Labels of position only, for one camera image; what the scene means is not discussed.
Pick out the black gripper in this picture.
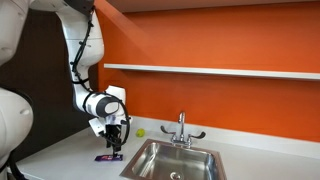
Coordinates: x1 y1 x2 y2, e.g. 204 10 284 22
105 123 124 158

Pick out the purple candy bar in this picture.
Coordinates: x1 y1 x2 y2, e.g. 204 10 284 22
94 153 124 163

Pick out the small green ball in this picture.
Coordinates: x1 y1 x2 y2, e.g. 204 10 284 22
135 128 147 138

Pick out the stainless steel sink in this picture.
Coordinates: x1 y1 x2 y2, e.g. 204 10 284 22
119 138 228 180

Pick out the chrome faucet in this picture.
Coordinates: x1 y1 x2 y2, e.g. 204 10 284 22
159 111 207 149

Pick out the dark wood cabinet panel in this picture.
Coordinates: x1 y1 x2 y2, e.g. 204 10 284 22
0 9 100 163

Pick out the white counter backsplash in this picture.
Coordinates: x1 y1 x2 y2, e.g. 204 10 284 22
97 111 320 161

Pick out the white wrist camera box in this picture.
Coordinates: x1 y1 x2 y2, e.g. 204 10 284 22
88 117 108 138

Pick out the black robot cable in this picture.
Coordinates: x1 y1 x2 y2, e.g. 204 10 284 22
69 5 132 148

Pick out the thin white wall shelf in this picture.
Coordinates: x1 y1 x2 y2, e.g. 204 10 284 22
103 63 320 82

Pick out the thick white wall shelf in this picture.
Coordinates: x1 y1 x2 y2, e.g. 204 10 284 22
105 0 320 14

